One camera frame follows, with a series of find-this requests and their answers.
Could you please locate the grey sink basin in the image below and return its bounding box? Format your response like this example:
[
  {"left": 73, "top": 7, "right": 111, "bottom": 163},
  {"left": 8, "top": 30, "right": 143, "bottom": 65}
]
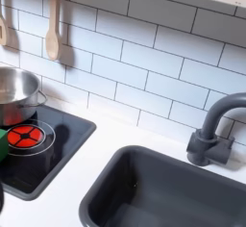
[{"left": 78, "top": 144, "right": 246, "bottom": 227}]

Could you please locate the wooden spoon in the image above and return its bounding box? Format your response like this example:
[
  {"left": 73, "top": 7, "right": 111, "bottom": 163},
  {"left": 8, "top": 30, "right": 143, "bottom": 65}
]
[{"left": 44, "top": 0, "right": 62, "bottom": 62}]

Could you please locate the steel pot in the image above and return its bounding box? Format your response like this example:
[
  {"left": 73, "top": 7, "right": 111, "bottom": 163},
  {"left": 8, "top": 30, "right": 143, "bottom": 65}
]
[{"left": 0, "top": 66, "right": 48, "bottom": 128}]

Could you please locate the wooden spatula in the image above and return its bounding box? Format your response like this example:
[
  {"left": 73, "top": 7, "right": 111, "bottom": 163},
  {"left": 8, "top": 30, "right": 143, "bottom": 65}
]
[{"left": 0, "top": 0, "right": 8, "bottom": 46}]

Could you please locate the black stove top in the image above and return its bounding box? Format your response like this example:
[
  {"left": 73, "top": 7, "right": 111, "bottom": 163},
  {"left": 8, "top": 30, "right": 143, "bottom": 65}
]
[{"left": 0, "top": 104, "right": 97, "bottom": 202}]

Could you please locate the green block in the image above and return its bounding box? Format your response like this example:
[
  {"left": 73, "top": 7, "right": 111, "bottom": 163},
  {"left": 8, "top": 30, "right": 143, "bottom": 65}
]
[{"left": 0, "top": 128, "right": 10, "bottom": 163}]

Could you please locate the red stove burner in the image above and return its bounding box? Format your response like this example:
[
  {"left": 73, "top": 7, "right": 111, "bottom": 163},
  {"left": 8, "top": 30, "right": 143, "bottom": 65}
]
[{"left": 7, "top": 124, "right": 45, "bottom": 149}]

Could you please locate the grey tap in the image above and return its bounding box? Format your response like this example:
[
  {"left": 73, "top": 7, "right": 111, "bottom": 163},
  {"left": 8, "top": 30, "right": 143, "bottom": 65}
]
[{"left": 185, "top": 91, "right": 246, "bottom": 167}]

